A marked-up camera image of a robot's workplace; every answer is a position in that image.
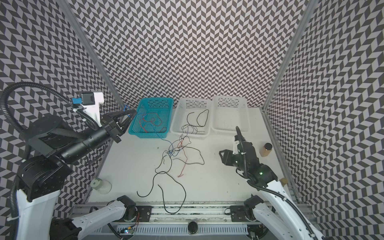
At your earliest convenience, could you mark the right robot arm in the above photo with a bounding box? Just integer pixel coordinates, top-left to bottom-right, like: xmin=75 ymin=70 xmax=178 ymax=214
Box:
xmin=219 ymin=127 xmax=326 ymax=240

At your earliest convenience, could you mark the red wire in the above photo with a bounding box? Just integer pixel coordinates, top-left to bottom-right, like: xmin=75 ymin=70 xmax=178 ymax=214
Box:
xmin=142 ymin=112 xmax=163 ymax=127
xmin=140 ymin=115 xmax=168 ymax=134

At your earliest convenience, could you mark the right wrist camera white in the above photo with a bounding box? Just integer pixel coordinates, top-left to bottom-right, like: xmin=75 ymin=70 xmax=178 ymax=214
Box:
xmin=233 ymin=141 xmax=240 ymax=155

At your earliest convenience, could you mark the long black wire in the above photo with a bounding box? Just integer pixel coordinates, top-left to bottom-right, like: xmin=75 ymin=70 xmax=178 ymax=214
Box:
xmin=136 ymin=170 xmax=187 ymax=215

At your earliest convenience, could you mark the white plastic basket right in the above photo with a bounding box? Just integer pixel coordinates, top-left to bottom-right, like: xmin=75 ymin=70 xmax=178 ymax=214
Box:
xmin=211 ymin=96 xmax=251 ymax=134

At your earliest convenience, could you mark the aluminium corner post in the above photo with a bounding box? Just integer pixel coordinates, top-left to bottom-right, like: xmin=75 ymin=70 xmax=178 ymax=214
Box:
xmin=56 ymin=0 xmax=125 ymax=109
xmin=262 ymin=0 xmax=319 ymax=112

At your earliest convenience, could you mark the white plastic basket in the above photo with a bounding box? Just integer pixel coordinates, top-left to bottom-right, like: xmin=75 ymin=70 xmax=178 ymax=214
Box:
xmin=170 ymin=98 xmax=213 ymax=139
xmin=211 ymin=96 xmax=251 ymax=134

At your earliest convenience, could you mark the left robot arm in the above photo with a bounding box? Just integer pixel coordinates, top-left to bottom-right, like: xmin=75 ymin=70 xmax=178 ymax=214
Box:
xmin=1 ymin=82 xmax=140 ymax=240

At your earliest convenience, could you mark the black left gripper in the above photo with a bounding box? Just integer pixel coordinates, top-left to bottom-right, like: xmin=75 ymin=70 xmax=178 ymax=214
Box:
xmin=52 ymin=106 xmax=135 ymax=165

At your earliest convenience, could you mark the yellow liquid bottle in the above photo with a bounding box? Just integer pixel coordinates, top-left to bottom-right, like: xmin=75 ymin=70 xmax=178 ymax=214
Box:
xmin=280 ymin=178 xmax=289 ymax=187

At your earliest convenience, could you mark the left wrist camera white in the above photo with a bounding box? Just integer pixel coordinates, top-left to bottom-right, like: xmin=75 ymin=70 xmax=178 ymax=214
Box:
xmin=71 ymin=92 xmax=105 ymax=127

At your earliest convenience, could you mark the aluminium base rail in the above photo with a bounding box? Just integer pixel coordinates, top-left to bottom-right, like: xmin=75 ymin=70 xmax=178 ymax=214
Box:
xmin=68 ymin=201 xmax=310 ymax=236

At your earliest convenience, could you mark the aluminium corner post left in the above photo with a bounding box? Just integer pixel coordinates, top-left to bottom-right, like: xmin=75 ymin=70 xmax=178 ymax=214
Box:
xmin=56 ymin=0 xmax=125 ymax=109

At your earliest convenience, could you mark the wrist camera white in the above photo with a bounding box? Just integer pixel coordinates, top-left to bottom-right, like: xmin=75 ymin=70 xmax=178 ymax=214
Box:
xmin=71 ymin=92 xmax=105 ymax=127
xmin=233 ymin=141 xmax=240 ymax=155

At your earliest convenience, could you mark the white plastic basket middle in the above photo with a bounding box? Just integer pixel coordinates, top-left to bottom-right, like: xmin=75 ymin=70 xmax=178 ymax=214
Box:
xmin=170 ymin=98 xmax=213 ymax=139

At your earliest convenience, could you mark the brown spice bottle black cap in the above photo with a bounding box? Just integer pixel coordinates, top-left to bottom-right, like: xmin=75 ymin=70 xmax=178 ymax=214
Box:
xmin=259 ymin=143 xmax=273 ymax=157

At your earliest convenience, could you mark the teal plastic basket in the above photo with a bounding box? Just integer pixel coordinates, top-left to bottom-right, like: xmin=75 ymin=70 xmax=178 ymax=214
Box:
xmin=129 ymin=98 xmax=174 ymax=139

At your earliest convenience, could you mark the aluminium corner post right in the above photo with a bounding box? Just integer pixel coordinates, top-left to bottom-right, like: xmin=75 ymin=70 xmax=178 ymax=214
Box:
xmin=262 ymin=0 xmax=319 ymax=112

